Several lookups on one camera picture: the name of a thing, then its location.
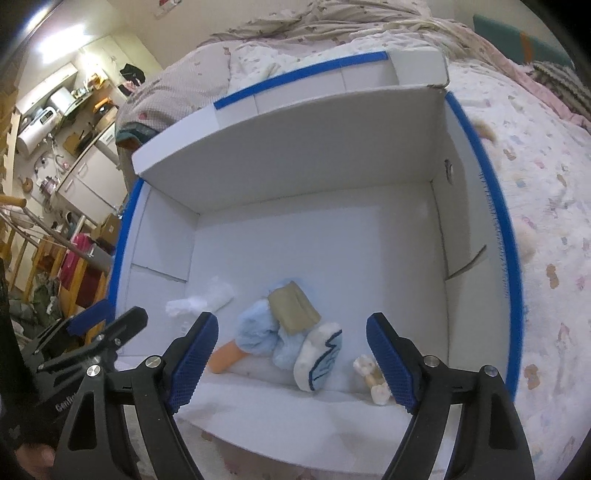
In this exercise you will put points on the white fluffy sock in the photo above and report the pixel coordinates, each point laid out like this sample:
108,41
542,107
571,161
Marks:
203,300

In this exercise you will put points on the cardboard box with white label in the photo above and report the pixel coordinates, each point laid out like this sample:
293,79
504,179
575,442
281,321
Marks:
106,230

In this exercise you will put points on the white and blue plush slipper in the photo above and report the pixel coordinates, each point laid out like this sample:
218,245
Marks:
318,360

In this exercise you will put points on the person's left hand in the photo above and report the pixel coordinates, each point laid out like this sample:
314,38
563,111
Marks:
34,461

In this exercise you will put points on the tan cloth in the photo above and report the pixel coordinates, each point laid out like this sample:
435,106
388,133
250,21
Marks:
293,309

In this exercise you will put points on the teal and orange footboard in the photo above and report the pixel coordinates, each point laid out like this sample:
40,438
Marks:
134,132

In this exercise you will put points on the white water heater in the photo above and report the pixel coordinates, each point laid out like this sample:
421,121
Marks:
34,134

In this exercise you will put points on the teal headboard with orange stripe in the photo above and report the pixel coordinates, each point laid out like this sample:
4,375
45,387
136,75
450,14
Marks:
498,32

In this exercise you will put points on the yellow wooden rack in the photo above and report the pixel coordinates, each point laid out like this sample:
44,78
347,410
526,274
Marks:
41,258

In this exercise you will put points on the blue and white cardboard box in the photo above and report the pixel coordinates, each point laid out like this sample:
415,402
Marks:
323,240

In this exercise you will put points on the grey-brown printed duvet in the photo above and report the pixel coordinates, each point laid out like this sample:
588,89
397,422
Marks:
184,78

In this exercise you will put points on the light blue fluffy plush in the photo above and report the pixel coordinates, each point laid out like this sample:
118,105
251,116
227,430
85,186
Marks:
258,332

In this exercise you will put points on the brown zigzag knit cloth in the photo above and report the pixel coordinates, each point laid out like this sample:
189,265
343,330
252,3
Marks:
558,78

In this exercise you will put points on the white wall cabinet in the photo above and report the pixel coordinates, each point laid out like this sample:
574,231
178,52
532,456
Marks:
46,87

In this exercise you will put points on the beige fluffy tuft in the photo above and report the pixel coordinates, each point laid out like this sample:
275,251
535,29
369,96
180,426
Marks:
485,131

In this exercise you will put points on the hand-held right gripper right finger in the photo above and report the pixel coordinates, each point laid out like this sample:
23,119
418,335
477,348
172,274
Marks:
392,364

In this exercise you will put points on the orange plush stick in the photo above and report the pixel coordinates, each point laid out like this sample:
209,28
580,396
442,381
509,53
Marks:
224,359

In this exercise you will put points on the small cream plush toy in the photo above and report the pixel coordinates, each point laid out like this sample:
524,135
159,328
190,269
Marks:
369,369

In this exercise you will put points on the orange box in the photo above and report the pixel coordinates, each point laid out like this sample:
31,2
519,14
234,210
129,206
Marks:
104,104

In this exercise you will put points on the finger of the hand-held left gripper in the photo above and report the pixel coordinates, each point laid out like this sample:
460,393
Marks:
122,325
90,318

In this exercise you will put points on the white kitchen base cabinet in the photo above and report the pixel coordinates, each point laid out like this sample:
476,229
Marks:
87,175

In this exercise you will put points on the pink red bag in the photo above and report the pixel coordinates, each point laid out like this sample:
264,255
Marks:
74,258

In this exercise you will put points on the black hanging garment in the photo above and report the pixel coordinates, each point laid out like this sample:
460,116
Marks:
131,71

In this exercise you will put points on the white cylindrical appliance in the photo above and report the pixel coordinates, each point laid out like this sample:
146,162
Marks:
60,99

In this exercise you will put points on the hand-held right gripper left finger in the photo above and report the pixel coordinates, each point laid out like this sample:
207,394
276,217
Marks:
194,364

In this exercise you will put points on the metal pole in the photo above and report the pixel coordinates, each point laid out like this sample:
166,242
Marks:
69,242

